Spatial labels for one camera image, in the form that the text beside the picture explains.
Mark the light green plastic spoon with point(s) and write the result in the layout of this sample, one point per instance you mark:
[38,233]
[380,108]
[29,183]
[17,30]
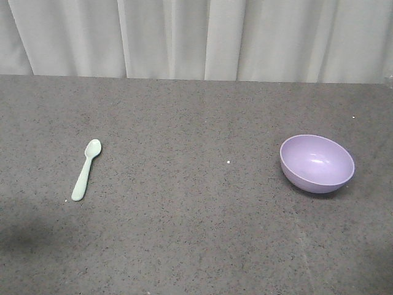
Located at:
[92,150]

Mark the purple plastic bowl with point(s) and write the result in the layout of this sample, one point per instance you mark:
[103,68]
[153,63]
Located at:
[316,164]

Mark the white curtain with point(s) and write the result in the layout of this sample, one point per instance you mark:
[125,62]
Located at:
[272,41]

